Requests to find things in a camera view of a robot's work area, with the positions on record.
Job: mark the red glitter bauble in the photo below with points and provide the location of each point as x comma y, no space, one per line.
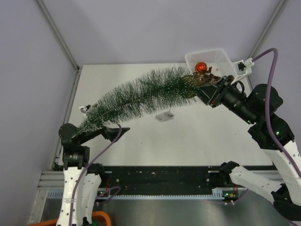
200,67

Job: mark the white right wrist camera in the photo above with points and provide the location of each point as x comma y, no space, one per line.
243,69

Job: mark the orange bin rim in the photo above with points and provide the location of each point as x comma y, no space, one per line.
100,216

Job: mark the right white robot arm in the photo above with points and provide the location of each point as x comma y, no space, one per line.
270,132

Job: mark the brown ribbon bow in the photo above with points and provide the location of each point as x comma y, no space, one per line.
205,77

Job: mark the small green christmas tree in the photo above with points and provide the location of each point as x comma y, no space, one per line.
154,91

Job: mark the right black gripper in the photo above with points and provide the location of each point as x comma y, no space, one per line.
213,94

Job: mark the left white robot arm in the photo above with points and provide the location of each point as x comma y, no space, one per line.
82,176

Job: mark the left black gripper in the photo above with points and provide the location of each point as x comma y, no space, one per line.
110,133

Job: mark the clear battery box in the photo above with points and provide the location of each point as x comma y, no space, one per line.
166,116

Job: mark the white plastic basket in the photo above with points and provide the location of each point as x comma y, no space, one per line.
216,58

